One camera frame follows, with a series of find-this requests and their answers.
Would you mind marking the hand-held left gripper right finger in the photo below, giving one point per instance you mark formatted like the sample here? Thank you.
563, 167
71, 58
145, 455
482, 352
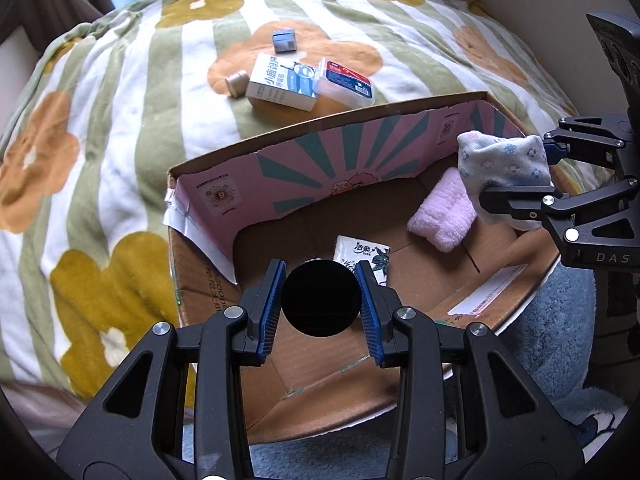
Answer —
369, 305

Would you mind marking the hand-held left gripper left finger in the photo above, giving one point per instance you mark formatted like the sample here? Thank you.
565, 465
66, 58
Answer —
266, 305

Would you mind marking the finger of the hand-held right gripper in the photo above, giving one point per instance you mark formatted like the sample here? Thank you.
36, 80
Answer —
530, 205
590, 142

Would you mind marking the black round disc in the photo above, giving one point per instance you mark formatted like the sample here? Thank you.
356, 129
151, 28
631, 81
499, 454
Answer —
320, 298

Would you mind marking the floral white sock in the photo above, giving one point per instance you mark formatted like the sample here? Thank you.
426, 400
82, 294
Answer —
502, 162

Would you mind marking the cardboard box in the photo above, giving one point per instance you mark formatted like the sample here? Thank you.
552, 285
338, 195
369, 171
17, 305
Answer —
400, 240

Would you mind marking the white tissue packet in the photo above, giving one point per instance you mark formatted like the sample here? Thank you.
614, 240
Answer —
365, 257

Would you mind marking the pink fluffy cloth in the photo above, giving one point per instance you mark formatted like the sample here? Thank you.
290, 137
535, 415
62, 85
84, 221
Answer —
442, 210

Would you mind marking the blue fluffy blanket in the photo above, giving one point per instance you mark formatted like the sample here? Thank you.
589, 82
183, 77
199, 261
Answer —
550, 360

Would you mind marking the floral striped blanket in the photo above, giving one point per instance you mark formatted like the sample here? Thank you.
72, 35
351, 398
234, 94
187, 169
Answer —
150, 160

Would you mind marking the clear plastic case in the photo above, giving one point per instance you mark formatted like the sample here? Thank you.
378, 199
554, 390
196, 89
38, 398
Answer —
345, 81

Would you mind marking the white carton box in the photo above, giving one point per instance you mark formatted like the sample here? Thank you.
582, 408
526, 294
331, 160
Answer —
283, 82

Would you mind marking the small tan cylinder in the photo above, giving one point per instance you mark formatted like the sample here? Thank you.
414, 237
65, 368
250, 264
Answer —
235, 83

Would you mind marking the small grey cube box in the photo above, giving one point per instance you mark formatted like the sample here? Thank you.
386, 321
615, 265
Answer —
284, 40

